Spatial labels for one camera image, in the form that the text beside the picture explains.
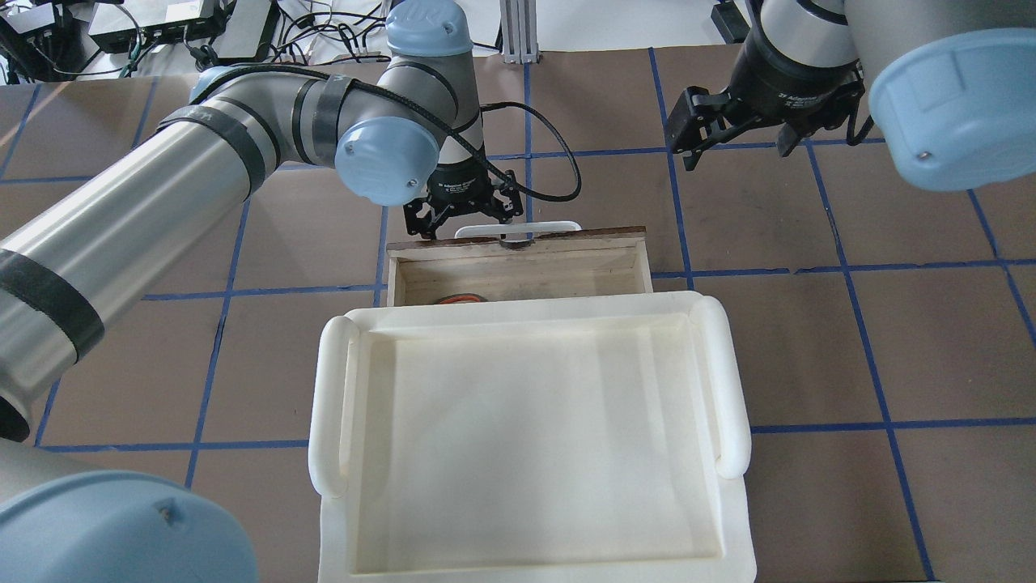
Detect orange grey handled scissors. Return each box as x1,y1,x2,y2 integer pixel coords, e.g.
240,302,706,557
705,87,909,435
433,292,489,305

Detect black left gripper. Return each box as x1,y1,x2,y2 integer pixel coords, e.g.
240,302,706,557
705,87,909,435
403,159,525,244

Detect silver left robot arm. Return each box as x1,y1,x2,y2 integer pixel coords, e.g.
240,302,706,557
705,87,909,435
1,1,580,582

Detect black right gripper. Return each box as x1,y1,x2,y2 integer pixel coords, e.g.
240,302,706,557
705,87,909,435
664,26,864,171

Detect brown paper table mat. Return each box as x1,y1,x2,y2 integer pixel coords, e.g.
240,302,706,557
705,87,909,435
28,45,1035,582

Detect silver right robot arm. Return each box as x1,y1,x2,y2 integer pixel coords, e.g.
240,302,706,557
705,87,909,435
664,1,1035,192

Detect light wooden drawer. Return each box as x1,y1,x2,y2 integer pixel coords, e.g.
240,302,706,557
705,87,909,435
384,221,652,307

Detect aluminium frame post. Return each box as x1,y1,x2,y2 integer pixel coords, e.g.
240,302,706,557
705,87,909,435
499,0,541,64

